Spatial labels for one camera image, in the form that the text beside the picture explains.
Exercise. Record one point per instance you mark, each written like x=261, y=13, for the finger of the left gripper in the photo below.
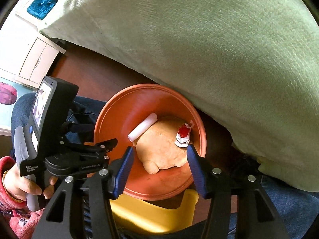
x=104, y=146

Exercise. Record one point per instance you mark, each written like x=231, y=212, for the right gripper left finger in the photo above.
x=63, y=217

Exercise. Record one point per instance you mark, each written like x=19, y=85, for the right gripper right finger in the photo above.
x=257, y=217

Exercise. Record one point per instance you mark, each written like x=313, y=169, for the white plastic tube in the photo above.
x=142, y=127

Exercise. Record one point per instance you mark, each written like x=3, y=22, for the red white wrapper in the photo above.
x=183, y=136

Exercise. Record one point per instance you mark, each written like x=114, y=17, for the orange round trash bin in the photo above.
x=128, y=108

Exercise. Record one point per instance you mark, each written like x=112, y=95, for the person left hand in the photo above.
x=18, y=186

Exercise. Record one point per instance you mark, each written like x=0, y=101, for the yellow plastic stool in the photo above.
x=143, y=217

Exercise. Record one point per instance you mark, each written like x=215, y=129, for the person leg in jeans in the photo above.
x=298, y=209

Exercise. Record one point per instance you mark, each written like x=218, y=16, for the beige bag in bin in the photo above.
x=156, y=147

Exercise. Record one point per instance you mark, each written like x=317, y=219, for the white nightstand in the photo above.
x=26, y=57

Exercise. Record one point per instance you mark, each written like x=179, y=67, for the cream bed headboard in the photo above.
x=34, y=11

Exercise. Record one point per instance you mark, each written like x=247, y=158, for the green bed blanket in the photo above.
x=252, y=65

